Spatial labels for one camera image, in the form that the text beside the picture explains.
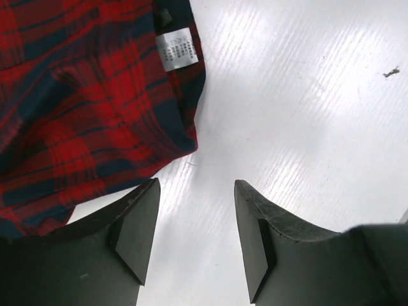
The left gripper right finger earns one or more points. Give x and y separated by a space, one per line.
290 261

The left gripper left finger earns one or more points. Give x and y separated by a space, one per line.
101 259

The white care label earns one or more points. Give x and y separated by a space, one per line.
176 49

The red navy plaid skirt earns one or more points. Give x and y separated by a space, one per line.
87 108

